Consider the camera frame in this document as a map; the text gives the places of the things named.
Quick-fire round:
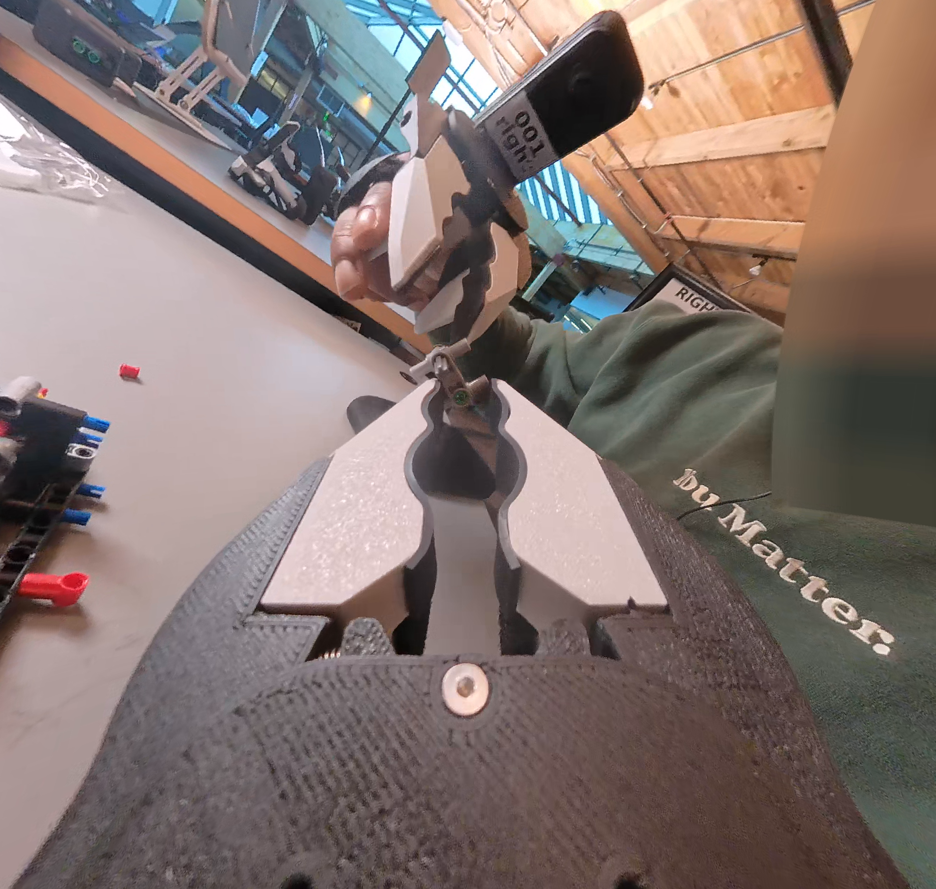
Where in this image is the light grey lego connector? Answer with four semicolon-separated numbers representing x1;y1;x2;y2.
408;339;489;411

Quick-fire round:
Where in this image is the crumpled clear plastic bag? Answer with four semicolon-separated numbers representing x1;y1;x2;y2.
0;99;121;206

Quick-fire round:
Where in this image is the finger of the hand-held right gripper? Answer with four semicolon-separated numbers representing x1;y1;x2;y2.
386;92;472;336
459;231;532;339

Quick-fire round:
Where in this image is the black framed sign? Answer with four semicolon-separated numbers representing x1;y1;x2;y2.
622;263;754;316

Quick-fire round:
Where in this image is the black white machine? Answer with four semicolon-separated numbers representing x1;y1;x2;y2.
230;119;345;226

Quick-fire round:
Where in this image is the person's green sweatshirt torso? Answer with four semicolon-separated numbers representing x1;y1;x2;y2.
585;457;936;889

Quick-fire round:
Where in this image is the person's right forearm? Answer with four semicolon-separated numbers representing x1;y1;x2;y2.
428;298;787;480

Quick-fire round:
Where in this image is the white easel stand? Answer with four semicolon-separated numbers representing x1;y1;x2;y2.
135;0;290;118

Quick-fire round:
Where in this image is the wooden edged grey table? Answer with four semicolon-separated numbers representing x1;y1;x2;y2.
0;7;440;356

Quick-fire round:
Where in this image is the black box with green rings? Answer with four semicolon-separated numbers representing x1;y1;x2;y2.
33;0;143;89

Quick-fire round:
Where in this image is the black microphone cable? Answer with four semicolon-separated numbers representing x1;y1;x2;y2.
676;490;775;520

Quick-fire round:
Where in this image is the person's right hand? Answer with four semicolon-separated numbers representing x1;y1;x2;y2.
331;184;432;314

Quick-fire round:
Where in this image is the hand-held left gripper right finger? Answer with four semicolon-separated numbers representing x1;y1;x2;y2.
484;379;670;652

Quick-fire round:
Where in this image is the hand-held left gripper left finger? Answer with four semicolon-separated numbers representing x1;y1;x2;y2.
257;380;449;652

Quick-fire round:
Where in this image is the black lego chassis assembly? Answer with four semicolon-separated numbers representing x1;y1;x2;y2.
0;375;112;608

